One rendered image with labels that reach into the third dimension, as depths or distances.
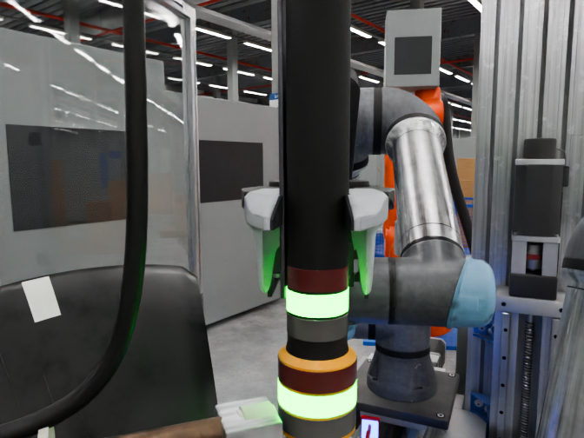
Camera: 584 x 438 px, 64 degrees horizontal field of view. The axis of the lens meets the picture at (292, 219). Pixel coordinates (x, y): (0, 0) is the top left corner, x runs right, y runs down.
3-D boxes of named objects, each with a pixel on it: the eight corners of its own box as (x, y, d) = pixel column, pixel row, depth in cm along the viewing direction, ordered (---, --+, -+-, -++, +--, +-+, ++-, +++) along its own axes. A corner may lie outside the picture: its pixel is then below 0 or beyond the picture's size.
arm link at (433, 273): (437, 132, 89) (487, 355, 52) (379, 133, 91) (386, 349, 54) (445, 73, 82) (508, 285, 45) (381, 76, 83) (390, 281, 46)
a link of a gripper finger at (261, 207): (273, 320, 23) (310, 276, 32) (272, 198, 22) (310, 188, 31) (213, 315, 23) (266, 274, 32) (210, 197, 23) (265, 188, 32)
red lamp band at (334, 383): (294, 401, 23) (294, 377, 23) (268, 365, 27) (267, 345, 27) (371, 386, 25) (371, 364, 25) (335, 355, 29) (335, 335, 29)
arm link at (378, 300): (388, 352, 50) (390, 249, 49) (283, 346, 51) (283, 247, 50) (385, 327, 57) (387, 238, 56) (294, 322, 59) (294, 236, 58)
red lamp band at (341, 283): (299, 295, 23) (299, 272, 23) (278, 280, 26) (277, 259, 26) (360, 289, 24) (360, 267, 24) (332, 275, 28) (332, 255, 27)
